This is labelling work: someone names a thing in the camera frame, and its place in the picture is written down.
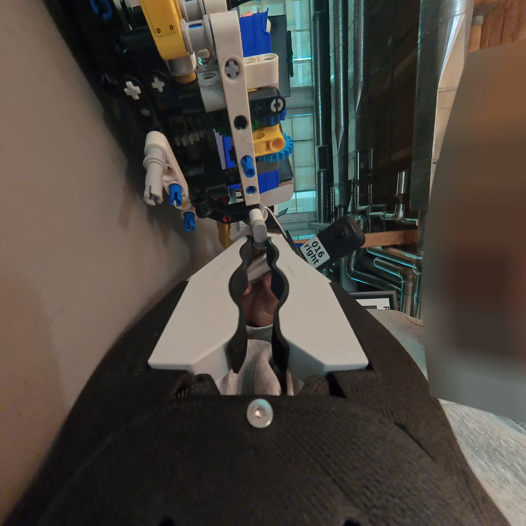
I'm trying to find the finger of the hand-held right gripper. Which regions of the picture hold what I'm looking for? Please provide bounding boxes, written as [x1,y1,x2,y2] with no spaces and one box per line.
[263,205,294,253]

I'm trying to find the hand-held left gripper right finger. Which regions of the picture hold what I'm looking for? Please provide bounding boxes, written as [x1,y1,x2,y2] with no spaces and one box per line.
[264,238,370,381]

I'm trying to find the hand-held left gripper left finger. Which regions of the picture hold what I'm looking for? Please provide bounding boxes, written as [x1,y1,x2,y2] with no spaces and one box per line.
[149,238,253,381]

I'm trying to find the lego crane model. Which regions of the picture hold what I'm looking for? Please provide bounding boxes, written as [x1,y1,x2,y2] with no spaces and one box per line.
[53,0,296,251]

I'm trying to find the person's right forearm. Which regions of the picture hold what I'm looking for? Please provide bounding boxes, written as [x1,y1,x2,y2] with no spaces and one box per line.
[223,324,295,396]

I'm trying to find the person's right hand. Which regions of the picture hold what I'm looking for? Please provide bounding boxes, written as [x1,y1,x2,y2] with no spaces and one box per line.
[242,275,282,328]

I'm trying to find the wooden railing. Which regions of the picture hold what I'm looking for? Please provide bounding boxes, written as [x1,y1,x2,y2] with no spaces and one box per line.
[361,229,425,248]

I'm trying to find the framed black white sign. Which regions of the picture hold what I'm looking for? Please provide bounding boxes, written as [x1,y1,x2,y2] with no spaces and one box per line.
[353,290,399,314]

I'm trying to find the window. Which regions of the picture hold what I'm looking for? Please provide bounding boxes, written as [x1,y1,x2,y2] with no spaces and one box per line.
[284,16,320,235]

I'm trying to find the metal pipes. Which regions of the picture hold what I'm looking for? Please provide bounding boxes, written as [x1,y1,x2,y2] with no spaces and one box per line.
[312,0,424,319]

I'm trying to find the large metal duct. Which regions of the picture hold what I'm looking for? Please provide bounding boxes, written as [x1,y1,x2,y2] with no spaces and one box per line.
[409,0,479,212]

